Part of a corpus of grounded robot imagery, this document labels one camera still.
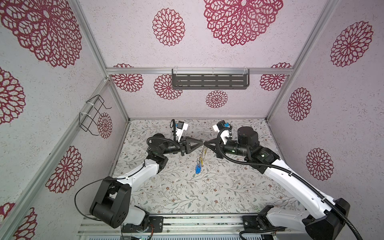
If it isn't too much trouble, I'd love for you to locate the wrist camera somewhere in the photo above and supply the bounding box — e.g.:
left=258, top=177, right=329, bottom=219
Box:
left=175, top=121, right=189, bottom=142
left=213, top=120, right=233, bottom=145

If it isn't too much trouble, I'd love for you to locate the black wire wall rack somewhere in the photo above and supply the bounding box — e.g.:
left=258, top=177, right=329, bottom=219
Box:
left=78, top=95, right=111, bottom=136

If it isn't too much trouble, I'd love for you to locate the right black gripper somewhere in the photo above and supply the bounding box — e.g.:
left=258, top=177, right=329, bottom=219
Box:
left=204, top=137, right=250, bottom=160

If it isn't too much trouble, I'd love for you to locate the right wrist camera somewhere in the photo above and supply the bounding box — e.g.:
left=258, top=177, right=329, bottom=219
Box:
left=213, top=120, right=233, bottom=145

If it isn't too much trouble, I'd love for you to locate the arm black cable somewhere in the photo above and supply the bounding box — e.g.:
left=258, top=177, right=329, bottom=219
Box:
left=74, top=163, right=148, bottom=222
left=215, top=127, right=364, bottom=240

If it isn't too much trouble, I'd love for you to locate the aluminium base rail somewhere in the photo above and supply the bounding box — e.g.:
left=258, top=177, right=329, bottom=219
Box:
left=76, top=212, right=304, bottom=238

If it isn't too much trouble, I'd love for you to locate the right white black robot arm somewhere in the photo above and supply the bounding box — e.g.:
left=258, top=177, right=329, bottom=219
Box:
left=204, top=121, right=352, bottom=240

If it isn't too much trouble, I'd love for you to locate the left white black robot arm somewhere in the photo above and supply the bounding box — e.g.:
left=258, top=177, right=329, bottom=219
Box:
left=90, top=134, right=203, bottom=232

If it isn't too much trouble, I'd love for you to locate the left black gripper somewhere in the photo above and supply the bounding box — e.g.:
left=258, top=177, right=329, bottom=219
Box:
left=161, top=136, right=203, bottom=156

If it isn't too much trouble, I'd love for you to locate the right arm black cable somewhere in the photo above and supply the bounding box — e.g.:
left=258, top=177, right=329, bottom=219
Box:
left=215, top=127, right=364, bottom=240

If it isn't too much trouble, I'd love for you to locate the dark metal wall shelf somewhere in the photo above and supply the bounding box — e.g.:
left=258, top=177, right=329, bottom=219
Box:
left=171, top=69, right=250, bottom=90

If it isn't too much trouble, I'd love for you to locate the blue key tag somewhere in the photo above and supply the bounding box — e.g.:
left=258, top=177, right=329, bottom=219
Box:
left=196, top=165, right=202, bottom=174

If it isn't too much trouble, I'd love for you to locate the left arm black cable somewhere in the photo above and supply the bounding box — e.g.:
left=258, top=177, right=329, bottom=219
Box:
left=74, top=163, right=148, bottom=222

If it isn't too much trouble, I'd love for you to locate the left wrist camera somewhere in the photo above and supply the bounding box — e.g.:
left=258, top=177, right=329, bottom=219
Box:
left=175, top=121, right=189, bottom=142

